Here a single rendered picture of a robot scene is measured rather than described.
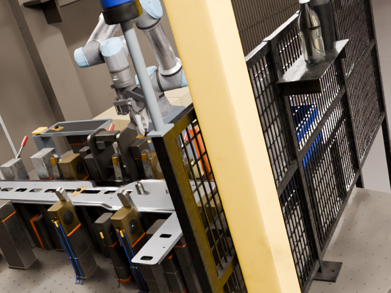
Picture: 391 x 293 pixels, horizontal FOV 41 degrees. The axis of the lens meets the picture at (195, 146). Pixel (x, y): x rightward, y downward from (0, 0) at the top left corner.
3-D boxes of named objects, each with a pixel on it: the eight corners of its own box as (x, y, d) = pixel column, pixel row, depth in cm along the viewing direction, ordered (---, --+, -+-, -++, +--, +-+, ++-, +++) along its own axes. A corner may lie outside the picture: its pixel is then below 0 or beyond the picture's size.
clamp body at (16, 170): (27, 225, 282) (-1, 166, 268) (42, 213, 291) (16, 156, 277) (36, 226, 278) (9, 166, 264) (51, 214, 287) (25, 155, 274)
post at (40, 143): (61, 207, 290) (31, 136, 274) (70, 200, 296) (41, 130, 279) (71, 208, 286) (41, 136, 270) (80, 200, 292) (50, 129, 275)
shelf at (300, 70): (273, 100, 155) (260, 43, 149) (308, 59, 183) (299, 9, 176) (322, 96, 147) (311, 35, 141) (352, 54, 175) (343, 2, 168)
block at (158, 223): (163, 301, 193) (139, 238, 183) (178, 280, 203) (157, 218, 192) (180, 304, 190) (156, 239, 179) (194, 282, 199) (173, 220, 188)
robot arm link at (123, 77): (134, 64, 187) (120, 72, 181) (138, 77, 189) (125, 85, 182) (117, 67, 191) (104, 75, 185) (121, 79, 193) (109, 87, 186)
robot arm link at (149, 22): (164, 80, 266) (121, -8, 225) (193, 74, 262) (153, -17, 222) (163, 97, 258) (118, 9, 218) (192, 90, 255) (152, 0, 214)
